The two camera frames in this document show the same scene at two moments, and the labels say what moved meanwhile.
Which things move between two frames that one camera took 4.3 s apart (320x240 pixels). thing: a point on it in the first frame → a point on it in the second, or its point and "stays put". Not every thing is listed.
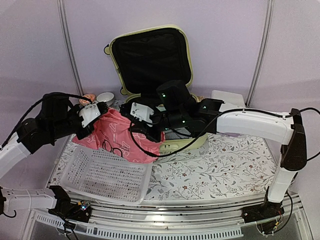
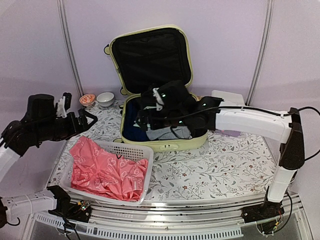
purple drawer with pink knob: [236, 135] stays put
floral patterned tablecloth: [226, 168] stays put
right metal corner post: [262, 53] stays put
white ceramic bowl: [106, 97] stays put
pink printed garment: [110, 133] → [95, 169]
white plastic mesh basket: [107, 177] → [125, 151]
